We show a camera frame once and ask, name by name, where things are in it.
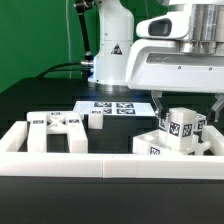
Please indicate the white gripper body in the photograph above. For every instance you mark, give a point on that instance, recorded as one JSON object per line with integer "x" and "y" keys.
{"x": 158, "y": 65}

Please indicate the white tagged cube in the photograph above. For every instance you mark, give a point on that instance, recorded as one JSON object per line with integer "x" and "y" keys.
{"x": 200, "y": 122}
{"x": 162, "y": 124}

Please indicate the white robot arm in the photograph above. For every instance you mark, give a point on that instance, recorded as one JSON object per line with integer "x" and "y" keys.
{"x": 180, "y": 51}

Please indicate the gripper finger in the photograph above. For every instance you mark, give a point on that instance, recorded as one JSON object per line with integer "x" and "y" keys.
{"x": 160, "y": 111}
{"x": 213, "y": 114}

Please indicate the white tagged cube left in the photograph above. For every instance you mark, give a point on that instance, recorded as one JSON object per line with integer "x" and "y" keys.
{"x": 162, "y": 124}

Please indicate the white chair seat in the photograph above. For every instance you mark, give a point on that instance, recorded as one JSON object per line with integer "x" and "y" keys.
{"x": 154, "y": 143}

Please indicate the white U-shaped obstacle fence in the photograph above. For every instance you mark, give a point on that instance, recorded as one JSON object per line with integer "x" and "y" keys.
{"x": 13, "y": 162}

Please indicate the white chair back frame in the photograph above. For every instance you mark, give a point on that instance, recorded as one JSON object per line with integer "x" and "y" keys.
{"x": 47, "y": 123}

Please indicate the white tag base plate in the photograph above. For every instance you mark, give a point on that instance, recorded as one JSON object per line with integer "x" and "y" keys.
{"x": 115, "y": 108}

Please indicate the white tagged cube right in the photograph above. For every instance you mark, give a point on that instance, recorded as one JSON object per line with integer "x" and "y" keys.
{"x": 200, "y": 122}

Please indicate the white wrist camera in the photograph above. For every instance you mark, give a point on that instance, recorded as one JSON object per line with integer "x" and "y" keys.
{"x": 174, "y": 25}

